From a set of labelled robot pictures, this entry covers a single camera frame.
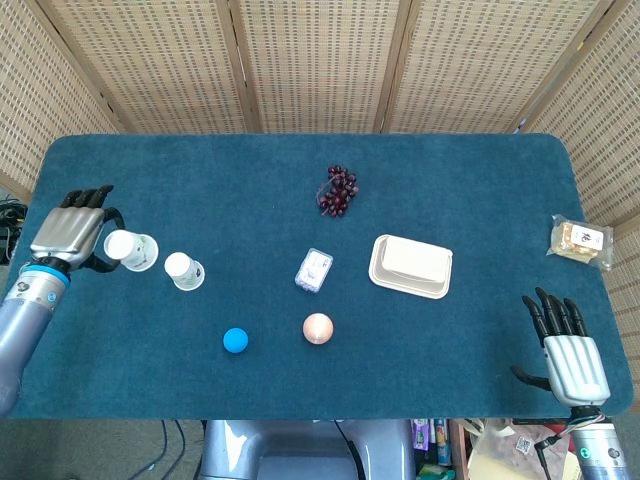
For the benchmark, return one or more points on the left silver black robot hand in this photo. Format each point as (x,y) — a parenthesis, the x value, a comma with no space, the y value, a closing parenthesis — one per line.
(65,232)

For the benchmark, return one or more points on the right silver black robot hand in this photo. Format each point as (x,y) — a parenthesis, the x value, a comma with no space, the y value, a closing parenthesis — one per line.
(575,367)

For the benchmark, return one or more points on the white floral paper cup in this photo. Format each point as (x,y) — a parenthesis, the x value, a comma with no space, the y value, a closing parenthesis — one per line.
(142,255)
(187,275)

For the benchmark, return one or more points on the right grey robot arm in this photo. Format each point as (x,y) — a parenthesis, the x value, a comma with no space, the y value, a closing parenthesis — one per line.
(600,450)

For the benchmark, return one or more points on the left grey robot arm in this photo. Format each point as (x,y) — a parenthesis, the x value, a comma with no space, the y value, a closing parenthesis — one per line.
(20,320)

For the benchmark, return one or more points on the brown paper with code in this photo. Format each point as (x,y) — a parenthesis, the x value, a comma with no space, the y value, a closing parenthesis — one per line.
(510,445)

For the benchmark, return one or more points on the clear snack packet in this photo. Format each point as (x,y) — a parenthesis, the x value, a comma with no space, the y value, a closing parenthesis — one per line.
(580,242)

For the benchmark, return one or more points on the colourful packaged goods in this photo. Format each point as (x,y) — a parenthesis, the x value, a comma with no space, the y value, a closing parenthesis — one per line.
(432,445)

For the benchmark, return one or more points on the teal table cloth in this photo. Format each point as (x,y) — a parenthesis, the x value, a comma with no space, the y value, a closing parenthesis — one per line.
(400,360)

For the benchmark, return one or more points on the cream plastic food tray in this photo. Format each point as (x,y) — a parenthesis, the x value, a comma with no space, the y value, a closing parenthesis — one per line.
(412,267)

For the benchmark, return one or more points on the blue ball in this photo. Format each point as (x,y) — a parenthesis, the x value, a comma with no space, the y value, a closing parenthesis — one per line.
(235,341)

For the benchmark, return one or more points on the clear plastic clip box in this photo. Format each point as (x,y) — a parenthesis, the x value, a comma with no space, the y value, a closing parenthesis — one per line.
(314,270)

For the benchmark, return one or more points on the beige wooden ball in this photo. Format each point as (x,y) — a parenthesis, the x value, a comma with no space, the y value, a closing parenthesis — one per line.
(318,329)

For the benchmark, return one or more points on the dark red grape bunch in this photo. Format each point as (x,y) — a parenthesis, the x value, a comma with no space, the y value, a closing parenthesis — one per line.
(340,192)

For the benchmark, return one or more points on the grey robot torso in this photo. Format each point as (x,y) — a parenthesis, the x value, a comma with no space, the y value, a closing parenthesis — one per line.
(300,445)

